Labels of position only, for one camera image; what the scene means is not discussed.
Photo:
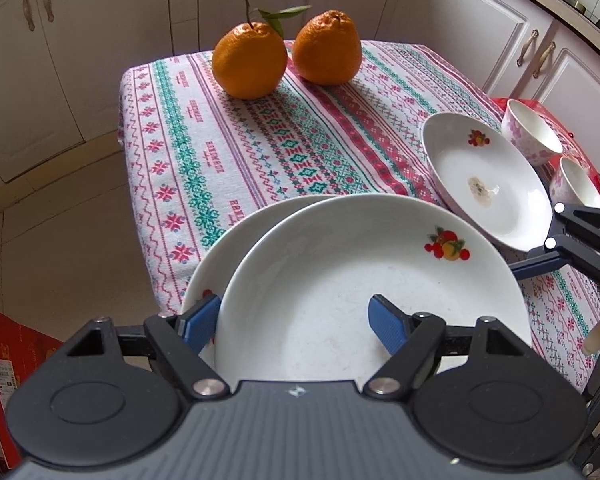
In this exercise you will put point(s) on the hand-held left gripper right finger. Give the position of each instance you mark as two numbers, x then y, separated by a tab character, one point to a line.
387	325

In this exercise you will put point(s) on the beige kitchen countertop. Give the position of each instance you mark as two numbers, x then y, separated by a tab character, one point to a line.
555	2

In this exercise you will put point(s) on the red plastic bag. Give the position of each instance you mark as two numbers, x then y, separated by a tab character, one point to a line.
574	146

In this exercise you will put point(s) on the white bowl pink floral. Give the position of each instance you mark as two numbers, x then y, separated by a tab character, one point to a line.
575	180
530	130

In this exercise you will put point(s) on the orange with stem and leaf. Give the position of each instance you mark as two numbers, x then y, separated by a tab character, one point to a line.
247	60

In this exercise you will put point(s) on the patterned striped tablecloth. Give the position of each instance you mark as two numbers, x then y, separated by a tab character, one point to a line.
230	135

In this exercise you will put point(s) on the orange without leaf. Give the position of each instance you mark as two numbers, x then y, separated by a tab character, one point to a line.
327	47

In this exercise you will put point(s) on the red cardboard box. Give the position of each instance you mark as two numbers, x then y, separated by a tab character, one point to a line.
10	350

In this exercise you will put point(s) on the stained white plate fruit print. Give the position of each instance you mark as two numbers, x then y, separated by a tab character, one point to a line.
460	170

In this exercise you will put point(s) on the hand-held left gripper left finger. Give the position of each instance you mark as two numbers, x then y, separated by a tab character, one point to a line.
200	321

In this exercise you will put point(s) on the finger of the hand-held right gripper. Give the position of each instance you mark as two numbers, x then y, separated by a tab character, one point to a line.
580	217
535	267

